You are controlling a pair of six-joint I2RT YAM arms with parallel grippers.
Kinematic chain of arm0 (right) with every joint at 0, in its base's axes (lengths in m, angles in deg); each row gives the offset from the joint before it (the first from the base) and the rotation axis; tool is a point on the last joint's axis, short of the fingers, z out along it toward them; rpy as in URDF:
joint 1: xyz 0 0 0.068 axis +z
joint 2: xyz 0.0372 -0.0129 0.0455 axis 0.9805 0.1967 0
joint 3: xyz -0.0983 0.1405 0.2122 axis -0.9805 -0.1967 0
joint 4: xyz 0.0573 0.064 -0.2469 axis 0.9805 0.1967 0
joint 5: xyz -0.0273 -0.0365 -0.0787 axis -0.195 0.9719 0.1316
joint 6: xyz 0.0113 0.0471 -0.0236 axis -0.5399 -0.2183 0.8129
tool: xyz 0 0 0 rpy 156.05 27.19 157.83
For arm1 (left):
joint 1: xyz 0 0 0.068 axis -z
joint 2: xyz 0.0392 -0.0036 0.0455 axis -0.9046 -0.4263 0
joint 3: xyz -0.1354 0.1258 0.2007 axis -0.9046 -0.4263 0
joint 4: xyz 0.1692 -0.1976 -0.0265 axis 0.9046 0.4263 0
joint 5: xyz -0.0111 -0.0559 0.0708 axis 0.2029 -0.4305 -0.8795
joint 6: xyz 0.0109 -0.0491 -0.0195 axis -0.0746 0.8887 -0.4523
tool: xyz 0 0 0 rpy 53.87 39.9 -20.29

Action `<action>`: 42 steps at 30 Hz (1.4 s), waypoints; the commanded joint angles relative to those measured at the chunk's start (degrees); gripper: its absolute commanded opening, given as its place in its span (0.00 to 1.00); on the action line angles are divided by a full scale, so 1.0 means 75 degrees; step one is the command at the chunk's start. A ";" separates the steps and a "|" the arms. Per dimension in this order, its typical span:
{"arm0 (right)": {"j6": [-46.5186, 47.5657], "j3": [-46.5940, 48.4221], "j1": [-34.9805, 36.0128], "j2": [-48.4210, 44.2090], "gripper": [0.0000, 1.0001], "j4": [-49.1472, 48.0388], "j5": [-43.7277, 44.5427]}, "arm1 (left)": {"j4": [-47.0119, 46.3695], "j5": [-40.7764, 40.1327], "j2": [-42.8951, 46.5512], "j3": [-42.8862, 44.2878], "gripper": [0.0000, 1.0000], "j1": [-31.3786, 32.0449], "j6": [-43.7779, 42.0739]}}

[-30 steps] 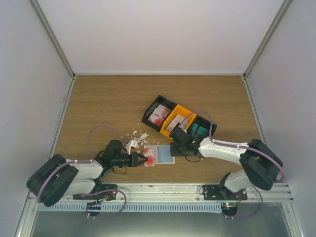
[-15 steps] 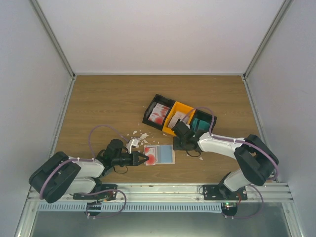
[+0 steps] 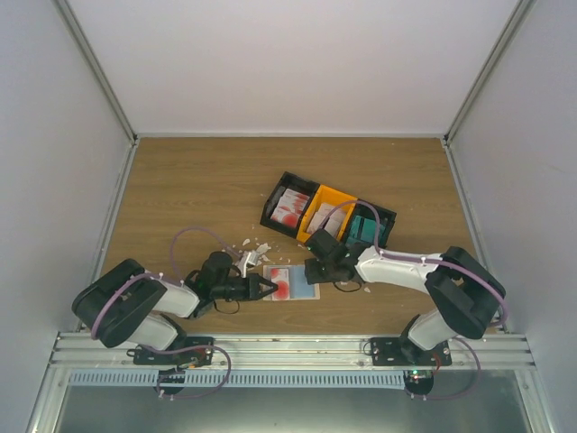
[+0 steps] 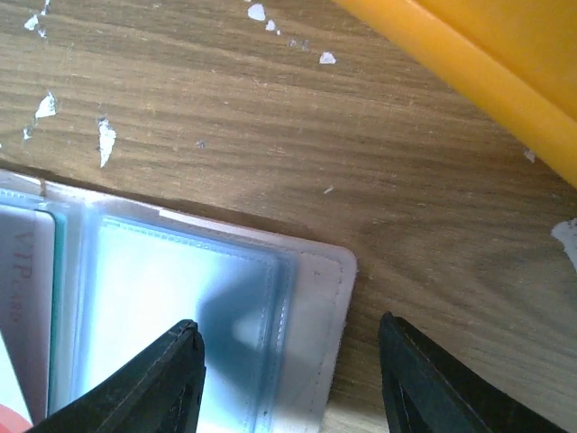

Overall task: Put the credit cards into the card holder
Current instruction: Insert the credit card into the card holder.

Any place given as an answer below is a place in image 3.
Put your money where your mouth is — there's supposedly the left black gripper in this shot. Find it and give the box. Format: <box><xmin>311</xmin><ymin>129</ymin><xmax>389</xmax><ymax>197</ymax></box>
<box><xmin>212</xmin><ymin>272</ymin><xmax>278</xmax><ymax>301</ymax></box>

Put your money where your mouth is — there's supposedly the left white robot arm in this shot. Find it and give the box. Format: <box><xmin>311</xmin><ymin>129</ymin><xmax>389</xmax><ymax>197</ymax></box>
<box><xmin>71</xmin><ymin>252</ymin><xmax>279</xmax><ymax>364</ymax></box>

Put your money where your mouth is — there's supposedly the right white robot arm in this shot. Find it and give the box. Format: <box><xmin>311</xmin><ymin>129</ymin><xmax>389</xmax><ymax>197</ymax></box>
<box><xmin>305</xmin><ymin>229</ymin><xmax>508</xmax><ymax>365</ymax></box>

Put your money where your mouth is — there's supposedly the white patterned card stack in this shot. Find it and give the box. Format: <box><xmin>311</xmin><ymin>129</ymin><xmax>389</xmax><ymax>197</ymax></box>
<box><xmin>307</xmin><ymin>203</ymin><xmax>346</xmax><ymax>238</ymax></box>

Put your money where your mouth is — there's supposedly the teal card stack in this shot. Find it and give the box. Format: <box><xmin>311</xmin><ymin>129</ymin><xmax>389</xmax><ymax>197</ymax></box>
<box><xmin>344</xmin><ymin>215</ymin><xmax>391</xmax><ymax>248</ymax></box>

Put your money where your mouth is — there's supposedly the right black card bin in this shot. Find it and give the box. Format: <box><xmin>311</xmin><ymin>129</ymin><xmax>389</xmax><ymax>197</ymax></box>
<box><xmin>341</xmin><ymin>203</ymin><xmax>397</xmax><ymax>248</ymax></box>

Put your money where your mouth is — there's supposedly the black card bin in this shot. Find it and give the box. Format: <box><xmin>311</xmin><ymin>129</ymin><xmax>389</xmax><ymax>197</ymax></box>
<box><xmin>260</xmin><ymin>171</ymin><xmax>320</xmax><ymax>239</ymax></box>
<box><xmin>341</xmin><ymin>203</ymin><xmax>397</xmax><ymax>248</ymax></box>

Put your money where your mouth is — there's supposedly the orange card bin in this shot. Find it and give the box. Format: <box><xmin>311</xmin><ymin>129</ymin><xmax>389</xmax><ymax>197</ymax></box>
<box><xmin>297</xmin><ymin>184</ymin><xmax>357</xmax><ymax>244</ymax></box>

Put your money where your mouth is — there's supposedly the red card stack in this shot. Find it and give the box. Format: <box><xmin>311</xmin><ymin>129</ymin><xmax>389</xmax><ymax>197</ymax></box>
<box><xmin>270</xmin><ymin>189</ymin><xmax>310</xmax><ymax>228</ymax></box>

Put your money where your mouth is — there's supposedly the left black card bin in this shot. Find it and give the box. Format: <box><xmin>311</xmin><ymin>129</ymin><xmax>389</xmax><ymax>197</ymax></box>
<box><xmin>260</xmin><ymin>171</ymin><xmax>320</xmax><ymax>239</ymax></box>

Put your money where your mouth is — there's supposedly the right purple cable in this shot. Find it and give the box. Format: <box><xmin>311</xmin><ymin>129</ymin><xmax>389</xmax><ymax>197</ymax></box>
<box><xmin>315</xmin><ymin>200</ymin><xmax>508</xmax><ymax>328</ymax></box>

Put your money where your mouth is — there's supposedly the purple cable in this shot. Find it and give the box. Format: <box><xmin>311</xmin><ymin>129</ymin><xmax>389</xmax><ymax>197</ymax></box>
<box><xmin>89</xmin><ymin>226</ymin><xmax>243</xmax><ymax>340</ymax></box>
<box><xmin>315</xmin><ymin>200</ymin><xmax>508</xmax><ymax>328</ymax></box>

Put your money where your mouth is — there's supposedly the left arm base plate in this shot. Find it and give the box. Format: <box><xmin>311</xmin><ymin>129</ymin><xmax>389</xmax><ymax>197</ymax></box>
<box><xmin>126</xmin><ymin>336</ymin><xmax>215</xmax><ymax>397</ymax></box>

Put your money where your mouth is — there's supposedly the slotted cable duct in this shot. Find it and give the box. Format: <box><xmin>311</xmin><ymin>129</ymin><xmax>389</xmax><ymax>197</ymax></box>
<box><xmin>69</xmin><ymin>369</ymin><xmax>405</xmax><ymax>390</ymax></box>

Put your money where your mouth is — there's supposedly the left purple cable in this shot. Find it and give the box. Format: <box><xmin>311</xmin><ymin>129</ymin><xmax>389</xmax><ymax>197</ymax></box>
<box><xmin>89</xmin><ymin>226</ymin><xmax>243</xmax><ymax>340</ymax></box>

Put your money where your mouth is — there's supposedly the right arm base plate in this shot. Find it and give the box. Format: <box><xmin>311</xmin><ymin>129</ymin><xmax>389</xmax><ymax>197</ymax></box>
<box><xmin>367</xmin><ymin>336</ymin><xmax>453</xmax><ymax>398</ymax></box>

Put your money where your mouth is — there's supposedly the aluminium front rail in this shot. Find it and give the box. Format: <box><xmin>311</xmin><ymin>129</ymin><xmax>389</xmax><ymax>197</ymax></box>
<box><xmin>49</xmin><ymin>333</ymin><xmax>536</xmax><ymax>371</ymax></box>

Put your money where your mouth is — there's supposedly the right aluminium frame post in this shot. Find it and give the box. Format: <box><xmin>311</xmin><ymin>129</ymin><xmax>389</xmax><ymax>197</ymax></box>
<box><xmin>442</xmin><ymin>0</ymin><xmax>535</xmax><ymax>147</ymax></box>

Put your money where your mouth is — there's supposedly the aluminium frame post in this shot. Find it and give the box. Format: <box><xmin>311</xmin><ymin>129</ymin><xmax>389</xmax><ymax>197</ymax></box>
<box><xmin>52</xmin><ymin>0</ymin><xmax>138</xmax><ymax>146</ymax></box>
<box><xmin>442</xmin><ymin>0</ymin><xmax>535</xmax><ymax>147</ymax></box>

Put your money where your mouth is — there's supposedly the left aluminium frame post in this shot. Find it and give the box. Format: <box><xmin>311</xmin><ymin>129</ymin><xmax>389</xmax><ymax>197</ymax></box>
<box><xmin>52</xmin><ymin>0</ymin><xmax>138</xmax><ymax>146</ymax></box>

